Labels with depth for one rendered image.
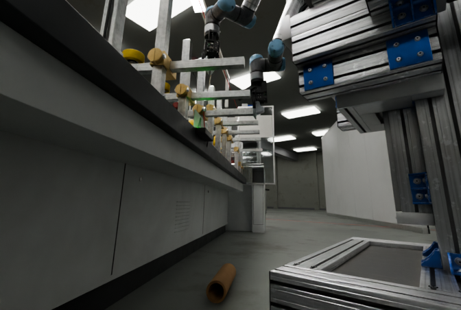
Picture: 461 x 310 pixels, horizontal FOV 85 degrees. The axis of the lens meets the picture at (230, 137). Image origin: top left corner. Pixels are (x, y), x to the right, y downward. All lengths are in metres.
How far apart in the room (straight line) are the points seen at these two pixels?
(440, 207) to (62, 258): 1.02
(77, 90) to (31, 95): 0.10
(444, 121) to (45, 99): 0.93
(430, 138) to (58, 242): 1.06
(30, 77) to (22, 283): 0.50
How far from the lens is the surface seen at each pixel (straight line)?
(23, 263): 0.81
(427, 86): 0.87
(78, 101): 0.58
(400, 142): 0.95
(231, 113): 1.35
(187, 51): 1.22
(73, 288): 0.96
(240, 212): 3.67
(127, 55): 1.01
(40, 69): 0.53
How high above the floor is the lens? 0.38
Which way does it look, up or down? 14 degrees up
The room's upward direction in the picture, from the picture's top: 1 degrees clockwise
